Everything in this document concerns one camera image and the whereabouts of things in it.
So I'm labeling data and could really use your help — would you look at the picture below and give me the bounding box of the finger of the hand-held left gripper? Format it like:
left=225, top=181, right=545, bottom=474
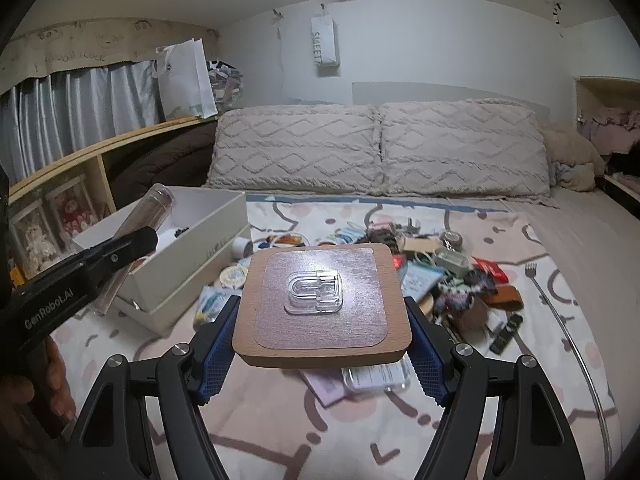
left=74, top=226, right=160, bottom=282

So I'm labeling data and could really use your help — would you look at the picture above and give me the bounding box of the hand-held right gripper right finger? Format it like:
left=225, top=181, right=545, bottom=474
left=404, top=296, right=587, bottom=480

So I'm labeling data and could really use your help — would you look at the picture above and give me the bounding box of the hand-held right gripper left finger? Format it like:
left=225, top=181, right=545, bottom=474
left=67, top=295, right=242, bottom=480

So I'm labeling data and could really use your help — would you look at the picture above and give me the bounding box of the clear plastic tube case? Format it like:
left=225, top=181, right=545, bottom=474
left=94, top=183, right=176, bottom=317

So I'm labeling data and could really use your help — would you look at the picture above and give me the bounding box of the clear blister pack white label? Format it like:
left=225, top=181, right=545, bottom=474
left=342, top=362, right=414, bottom=394

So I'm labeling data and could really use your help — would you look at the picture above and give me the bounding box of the white cardboard box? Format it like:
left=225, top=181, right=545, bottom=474
left=72, top=185, right=251, bottom=337

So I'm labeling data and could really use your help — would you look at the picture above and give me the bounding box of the black lighter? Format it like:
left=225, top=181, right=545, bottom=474
left=489, top=313, right=524, bottom=356

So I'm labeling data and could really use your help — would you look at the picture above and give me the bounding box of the brown leather card holder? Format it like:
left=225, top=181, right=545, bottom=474
left=477, top=285, right=524, bottom=311

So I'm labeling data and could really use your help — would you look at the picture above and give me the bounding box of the square wooden board clear hook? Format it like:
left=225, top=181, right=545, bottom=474
left=231, top=242, right=413, bottom=368

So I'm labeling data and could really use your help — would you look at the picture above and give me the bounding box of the person's left hand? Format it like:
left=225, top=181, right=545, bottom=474
left=0, top=337, right=78, bottom=442

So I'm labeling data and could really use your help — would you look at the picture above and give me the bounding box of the blue wipes packet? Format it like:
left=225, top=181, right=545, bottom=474
left=197, top=286, right=237, bottom=332

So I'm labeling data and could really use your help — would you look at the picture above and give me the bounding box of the beige doll in clear case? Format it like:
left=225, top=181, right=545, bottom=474
left=9, top=207, right=57, bottom=278

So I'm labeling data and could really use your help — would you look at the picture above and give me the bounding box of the red doll in clear case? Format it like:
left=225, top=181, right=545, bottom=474
left=46, top=182, right=103, bottom=243

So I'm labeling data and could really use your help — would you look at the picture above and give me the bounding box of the white round tin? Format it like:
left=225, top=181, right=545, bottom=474
left=222, top=265, right=249, bottom=289

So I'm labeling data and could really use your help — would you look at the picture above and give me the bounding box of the brown folded blanket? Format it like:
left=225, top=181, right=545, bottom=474
left=107, top=120, right=218, bottom=206

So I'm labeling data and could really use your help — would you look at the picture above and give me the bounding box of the grey green case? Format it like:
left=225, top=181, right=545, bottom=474
left=432, top=247, right=469, bottom=272

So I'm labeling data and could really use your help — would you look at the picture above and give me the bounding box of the wooden shelf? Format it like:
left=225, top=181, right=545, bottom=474
left=7, top=115, right=221, bottom=283

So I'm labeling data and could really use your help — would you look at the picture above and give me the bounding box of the red packet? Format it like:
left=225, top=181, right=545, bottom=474
left=472, top=257, right=509, bottom=282

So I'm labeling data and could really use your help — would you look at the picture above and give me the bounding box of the printed blanket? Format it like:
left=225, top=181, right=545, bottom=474
left=47, top=192, right=626, bottom=480

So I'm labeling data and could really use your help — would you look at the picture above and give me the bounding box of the metal back scratcher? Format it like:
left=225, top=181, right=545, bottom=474
left=525, top=261, right=615, bottom=463

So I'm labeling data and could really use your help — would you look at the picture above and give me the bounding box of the grey curtain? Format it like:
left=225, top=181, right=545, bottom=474
left=0, top=57, right=166, bottom=186

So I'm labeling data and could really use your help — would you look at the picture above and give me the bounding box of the white paper bag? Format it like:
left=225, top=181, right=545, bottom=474
left=152, top=37, right=219, bottom=121

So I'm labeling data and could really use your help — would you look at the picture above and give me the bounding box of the patterned bag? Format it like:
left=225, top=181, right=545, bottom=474
left=207, top=59, right=246, bottom=111

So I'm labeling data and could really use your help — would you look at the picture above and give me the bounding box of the beige tufted pillow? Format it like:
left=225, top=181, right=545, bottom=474
left=377, top=100, right=553, bottom=202
left=205, top=104, right=386, bottom=196

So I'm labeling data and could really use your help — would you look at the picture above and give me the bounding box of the white hanging tissue pouch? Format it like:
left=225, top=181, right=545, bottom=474
left=310, top=4, right=343, bottom=68

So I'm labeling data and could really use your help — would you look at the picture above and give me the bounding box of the pile of pink clothes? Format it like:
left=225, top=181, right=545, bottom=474
left=580, top=107, right=640, bottom=157

